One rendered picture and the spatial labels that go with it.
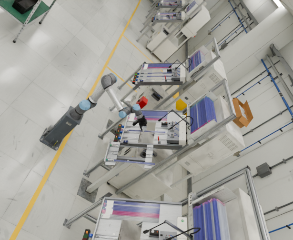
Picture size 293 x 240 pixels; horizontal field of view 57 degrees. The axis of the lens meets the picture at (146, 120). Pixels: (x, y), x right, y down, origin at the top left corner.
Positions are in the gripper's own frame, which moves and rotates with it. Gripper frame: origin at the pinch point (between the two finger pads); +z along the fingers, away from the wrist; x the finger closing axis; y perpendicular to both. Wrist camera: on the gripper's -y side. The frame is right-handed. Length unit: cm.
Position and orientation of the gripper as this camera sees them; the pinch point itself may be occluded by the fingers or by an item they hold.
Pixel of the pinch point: (143, 131)
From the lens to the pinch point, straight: 307.5
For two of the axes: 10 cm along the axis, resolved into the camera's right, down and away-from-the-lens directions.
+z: 2.8, 7.9, 5.5
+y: 9.5, -1.6, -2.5
